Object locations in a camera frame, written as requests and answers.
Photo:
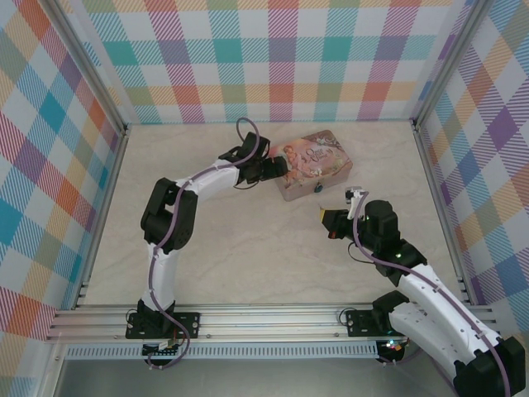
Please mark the pink decorated tin box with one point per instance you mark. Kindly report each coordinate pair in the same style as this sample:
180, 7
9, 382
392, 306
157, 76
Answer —
312, 163

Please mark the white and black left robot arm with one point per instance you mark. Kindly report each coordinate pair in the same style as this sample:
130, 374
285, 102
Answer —
159, 273

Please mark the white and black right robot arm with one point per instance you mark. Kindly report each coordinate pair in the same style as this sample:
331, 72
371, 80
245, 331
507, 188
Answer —
434, 326

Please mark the small circuit board with lights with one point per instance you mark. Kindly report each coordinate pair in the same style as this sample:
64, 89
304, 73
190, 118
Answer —
392, 346

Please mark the grey metal panel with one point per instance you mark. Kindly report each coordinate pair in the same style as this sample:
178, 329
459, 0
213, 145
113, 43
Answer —
256, 378

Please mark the aluminium side rail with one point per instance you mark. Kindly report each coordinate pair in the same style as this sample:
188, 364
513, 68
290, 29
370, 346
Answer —
103, 215
442, 207

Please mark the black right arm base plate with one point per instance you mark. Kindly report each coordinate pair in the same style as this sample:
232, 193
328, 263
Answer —
357, 322

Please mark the aluminium mounting rail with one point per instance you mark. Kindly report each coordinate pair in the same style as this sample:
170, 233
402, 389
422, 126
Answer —
268, 320

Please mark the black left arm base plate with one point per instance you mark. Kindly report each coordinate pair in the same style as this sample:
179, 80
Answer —
190, 324

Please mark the aluminium frame post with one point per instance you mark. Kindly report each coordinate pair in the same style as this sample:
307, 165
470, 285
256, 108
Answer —
89, 66
448, 62

